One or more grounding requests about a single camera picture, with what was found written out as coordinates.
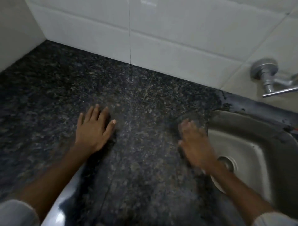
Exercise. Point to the person's white right sleeve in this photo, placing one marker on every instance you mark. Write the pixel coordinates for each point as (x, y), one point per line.
(277, 220)

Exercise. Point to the person's white sleeve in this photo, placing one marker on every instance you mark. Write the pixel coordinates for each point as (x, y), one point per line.
(277, 220)
(16, 214)

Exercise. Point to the person's white left sleeve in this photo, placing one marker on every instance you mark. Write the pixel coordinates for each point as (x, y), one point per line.
(16, 214)

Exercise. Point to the person's left forearm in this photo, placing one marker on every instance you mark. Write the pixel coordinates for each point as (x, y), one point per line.
(50, 184)

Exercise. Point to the chrome wall tap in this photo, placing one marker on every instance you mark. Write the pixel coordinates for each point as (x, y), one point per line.
(266, 74)

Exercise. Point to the person's left middle finger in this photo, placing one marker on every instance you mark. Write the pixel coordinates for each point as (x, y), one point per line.
(95, 113)

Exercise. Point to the round metal sink drain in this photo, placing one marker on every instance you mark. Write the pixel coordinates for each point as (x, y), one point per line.
(229, 163)

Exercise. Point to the person's left little finger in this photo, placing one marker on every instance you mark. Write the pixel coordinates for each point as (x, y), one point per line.
(80, 119)

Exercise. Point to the person's left hand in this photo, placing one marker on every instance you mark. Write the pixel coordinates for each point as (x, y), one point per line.
(90, 135)

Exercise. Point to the person's right hand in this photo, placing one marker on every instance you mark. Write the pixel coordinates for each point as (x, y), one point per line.
(197, 149)

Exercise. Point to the person's right forearm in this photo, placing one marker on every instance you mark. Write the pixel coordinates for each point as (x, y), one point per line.
(239, 195)

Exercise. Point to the person's left thumb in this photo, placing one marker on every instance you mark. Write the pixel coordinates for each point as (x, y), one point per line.
(110, 128)

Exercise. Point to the person's right fingers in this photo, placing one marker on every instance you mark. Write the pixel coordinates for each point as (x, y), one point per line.
(189, 134)

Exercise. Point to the stainless steel sink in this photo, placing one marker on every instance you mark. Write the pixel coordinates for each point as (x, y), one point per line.
(258, 144)

